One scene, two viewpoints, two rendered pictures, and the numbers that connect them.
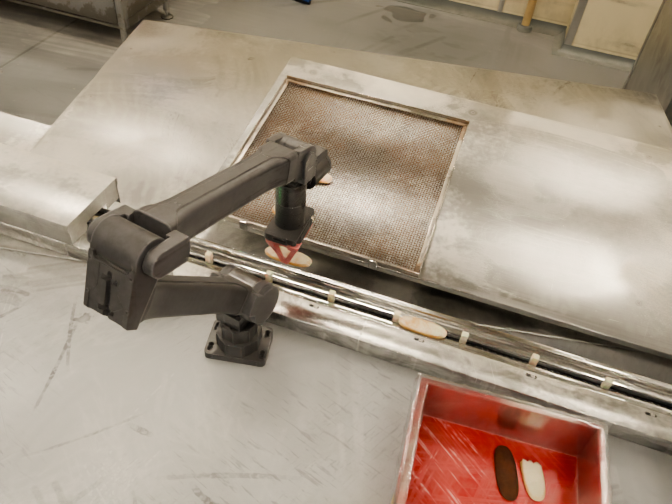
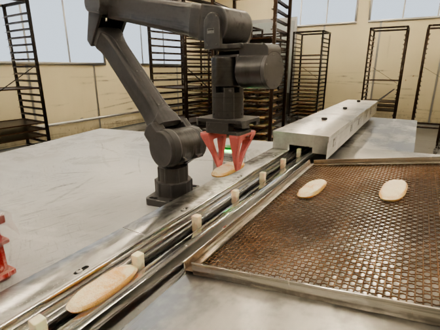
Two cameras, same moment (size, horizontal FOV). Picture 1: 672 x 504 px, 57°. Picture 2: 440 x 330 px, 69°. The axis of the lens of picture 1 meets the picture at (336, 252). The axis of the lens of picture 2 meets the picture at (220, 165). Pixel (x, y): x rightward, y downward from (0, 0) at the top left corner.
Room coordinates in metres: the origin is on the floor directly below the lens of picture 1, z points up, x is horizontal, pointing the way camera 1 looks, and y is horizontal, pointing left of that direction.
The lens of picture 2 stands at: (1.03, -0.47, 1.11)
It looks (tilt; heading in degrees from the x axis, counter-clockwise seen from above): 17 degrees down; 107
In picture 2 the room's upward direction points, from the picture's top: straight up
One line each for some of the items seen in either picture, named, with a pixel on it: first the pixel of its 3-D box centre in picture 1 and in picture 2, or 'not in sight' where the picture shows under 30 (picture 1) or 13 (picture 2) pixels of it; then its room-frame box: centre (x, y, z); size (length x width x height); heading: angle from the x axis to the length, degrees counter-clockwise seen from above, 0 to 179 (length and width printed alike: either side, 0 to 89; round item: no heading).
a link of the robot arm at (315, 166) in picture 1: (301, 161); (247, 51); (0.91, 0.08, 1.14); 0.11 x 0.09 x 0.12; 154
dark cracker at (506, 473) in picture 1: (506, 471); not in sight; (0.52, -0.34, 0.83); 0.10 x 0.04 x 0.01; 1
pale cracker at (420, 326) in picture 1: (422, 326); (104, 284); (0.80, -0.19, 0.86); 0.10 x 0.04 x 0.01; 76
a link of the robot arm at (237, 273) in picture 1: (242, 297); (180, 150); (0.74, 0.16, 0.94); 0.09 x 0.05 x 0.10; 154
